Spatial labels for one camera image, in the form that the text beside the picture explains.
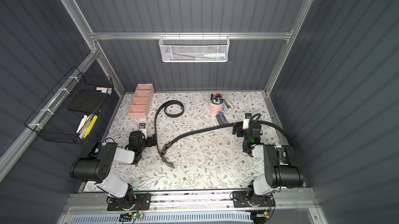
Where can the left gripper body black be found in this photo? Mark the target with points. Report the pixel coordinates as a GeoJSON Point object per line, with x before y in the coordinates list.
{"type": "Point", "coordinates": [149, 140]}

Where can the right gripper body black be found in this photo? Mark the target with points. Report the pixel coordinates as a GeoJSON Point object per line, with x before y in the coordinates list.
{"type": "Point", "coordinates": [238, 129]}

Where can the long black belt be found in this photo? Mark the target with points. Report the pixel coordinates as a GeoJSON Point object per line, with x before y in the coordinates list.
{"type": "Point", "coordinates": [202, 132]}

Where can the black belt with end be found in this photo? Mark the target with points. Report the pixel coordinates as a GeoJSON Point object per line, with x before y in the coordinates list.
{"type": "Point", "coordinates": [166, 114]}

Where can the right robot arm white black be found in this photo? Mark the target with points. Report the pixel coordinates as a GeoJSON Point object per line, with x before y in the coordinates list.
{"type": "Point", "coordinates": [281, 168]}

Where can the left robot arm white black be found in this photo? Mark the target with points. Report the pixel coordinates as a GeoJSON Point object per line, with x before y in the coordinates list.
{"type": "Point", "coordinates": [96, 166]}

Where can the pink compartment storage box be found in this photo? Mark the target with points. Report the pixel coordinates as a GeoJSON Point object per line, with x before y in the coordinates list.
{"type": "Point", "coordinates": [141, 101]}

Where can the grey blue stapler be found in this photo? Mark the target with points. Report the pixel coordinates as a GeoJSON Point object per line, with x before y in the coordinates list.
{"type": "Point", "coordinates": [221, 118]}

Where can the pink pen cup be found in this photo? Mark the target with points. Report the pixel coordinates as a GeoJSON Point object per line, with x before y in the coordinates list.
{"type": "Point", "coordinates": [217, 103]}

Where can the yellow marker in basket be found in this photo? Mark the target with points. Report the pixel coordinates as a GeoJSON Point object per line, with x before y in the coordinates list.
{"type": "Point", "coordinates": [89, 122]}

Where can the white perforated front panel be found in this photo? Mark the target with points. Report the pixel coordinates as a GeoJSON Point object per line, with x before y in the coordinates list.
{"type": "Point", "coordinates": [223, 217]}

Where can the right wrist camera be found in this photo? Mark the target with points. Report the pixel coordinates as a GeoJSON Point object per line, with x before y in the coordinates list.
{"type": "Point", "coordinates": [246, 121]}

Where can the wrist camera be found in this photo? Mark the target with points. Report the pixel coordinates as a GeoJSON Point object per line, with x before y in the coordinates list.
{"type": "Point", "coordinates": [143, 129]}
{"type": "Point", "coordinates": [246, 121]}

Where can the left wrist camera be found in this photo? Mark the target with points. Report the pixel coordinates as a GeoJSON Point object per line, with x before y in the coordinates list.
{"type": "Point", "coordinates": [143, 129]}

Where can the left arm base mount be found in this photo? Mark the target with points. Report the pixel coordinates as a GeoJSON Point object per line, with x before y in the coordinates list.
{"type": "Point", "coordinates": [134, 202]}

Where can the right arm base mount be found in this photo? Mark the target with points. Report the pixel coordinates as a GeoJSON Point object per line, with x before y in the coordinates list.
{"type": "Point", "coordinates": [241, 199]}

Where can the black wire wall basket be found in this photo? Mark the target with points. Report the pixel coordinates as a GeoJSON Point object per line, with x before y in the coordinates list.
{"type": "Point", "coordinates": [61, 118]}

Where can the aluminium front rail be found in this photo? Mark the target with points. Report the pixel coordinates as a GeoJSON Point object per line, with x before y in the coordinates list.
{"type": "Point", "coordinates": [215, 200]}

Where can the white wire mesh basket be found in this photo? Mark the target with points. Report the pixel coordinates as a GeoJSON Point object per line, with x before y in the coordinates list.
{"type": "Point", "coordinates": [194, 49]}

